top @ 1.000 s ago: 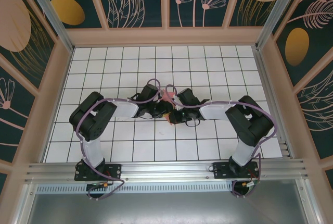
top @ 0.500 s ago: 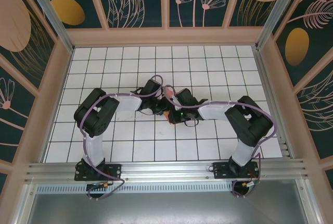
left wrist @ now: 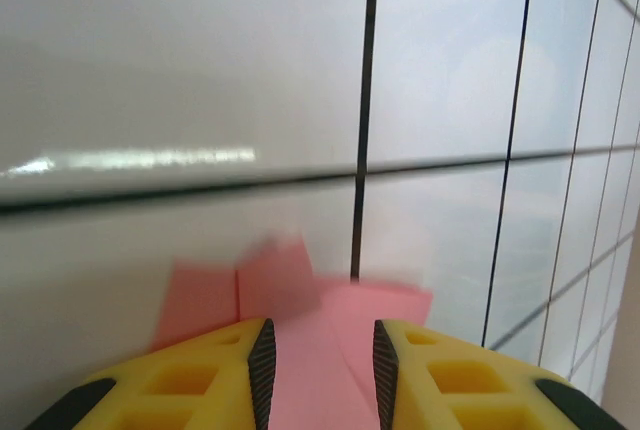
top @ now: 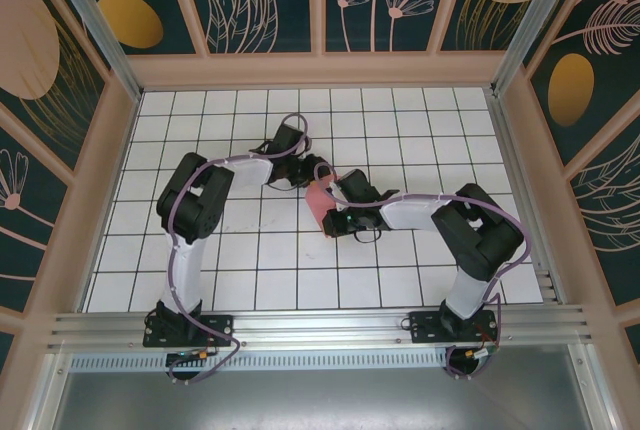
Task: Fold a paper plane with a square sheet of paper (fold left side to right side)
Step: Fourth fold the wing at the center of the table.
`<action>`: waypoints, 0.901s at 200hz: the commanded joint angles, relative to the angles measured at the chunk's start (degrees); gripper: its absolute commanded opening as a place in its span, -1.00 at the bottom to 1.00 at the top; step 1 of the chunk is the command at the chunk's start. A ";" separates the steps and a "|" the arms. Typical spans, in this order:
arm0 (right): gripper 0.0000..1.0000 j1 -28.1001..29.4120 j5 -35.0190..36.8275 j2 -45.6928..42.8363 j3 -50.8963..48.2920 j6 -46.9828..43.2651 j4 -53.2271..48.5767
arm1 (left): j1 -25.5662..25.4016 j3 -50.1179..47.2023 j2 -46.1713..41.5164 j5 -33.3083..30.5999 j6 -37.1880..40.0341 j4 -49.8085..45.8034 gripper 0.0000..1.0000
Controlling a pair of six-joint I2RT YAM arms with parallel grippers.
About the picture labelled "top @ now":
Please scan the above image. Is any pink square paper sheet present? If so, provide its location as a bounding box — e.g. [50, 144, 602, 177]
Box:
[304, 174, 347, 239]

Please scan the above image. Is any grey metal sheet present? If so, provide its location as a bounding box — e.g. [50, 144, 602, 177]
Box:
[49, 369, 601, 430]

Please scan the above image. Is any yellow plug connector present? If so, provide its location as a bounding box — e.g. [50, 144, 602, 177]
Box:
[462, 344, 501, 362]

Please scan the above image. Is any small black circuit board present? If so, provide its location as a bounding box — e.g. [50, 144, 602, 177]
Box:
[166, 348, 217, 367]

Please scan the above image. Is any long aluminium mounting rail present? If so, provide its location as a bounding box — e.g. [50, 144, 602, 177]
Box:
[47, 302, 599, 351]

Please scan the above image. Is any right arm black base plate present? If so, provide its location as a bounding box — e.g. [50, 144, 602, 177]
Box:
[408, 310, 499, 346]

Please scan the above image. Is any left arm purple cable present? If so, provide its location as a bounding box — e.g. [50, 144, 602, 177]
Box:
[167, 113, 314, 386]

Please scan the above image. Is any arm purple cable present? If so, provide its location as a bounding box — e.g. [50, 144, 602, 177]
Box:
[167, 113, 314, 386]
[314, 163, 532, 381]

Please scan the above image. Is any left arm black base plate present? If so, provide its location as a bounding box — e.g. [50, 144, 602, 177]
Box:
[143, 314, 235, 349]

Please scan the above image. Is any grey slotted cable duct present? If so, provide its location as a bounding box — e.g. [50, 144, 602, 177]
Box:
[69, 353, 451, 372]

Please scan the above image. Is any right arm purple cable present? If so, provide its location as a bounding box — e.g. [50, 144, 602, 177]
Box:
[314, 163, 532, 381]

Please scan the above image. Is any aluminium corner post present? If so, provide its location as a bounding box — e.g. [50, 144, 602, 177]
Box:
[489, 0, 576, 97]
[42, 0, 144, 101]

